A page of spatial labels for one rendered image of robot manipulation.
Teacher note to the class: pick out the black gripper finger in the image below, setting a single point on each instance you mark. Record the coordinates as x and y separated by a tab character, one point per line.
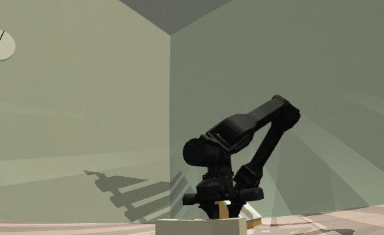
212	211
234	209

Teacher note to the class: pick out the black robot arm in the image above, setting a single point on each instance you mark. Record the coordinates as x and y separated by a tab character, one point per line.
236	133

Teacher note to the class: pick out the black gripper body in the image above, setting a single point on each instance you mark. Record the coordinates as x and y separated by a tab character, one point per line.
245	195

